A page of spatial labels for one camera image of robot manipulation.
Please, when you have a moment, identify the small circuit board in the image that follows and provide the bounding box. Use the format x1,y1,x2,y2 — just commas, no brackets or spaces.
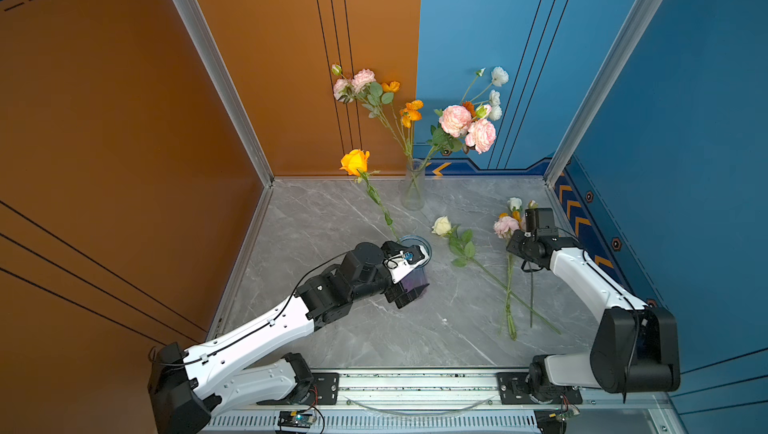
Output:
275,410,319,434

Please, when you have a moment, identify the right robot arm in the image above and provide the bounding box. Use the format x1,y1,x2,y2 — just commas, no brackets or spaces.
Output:
507,208,681,403

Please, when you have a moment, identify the yellow flower stem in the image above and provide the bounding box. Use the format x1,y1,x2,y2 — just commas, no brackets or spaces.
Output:
529,270,535,329

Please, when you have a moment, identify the orange ranunculus stem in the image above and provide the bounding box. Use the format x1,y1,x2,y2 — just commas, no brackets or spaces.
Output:
340,149,400,241

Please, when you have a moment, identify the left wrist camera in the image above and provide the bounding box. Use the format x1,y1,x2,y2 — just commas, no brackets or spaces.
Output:
400,246,423,265

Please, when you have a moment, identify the cream rose stem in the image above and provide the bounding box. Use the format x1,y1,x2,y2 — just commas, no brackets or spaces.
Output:
432,216,561,334

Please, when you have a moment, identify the clear glass vase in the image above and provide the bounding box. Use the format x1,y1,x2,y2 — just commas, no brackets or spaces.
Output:
401,159,425,211

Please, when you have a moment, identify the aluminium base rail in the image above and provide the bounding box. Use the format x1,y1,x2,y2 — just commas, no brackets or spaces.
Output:
203,368,685,433

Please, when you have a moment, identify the purple glass vase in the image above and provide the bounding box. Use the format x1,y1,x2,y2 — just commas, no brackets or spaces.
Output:
392,235,432,301

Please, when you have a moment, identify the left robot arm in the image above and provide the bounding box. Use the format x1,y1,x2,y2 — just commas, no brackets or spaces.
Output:
148,239,432,433

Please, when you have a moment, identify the pale pink rose stem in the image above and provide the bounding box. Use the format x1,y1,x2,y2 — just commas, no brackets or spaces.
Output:
426,104,502,161

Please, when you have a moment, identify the orange gerbera stem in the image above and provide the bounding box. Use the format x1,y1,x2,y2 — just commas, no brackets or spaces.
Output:
462,102,476,117

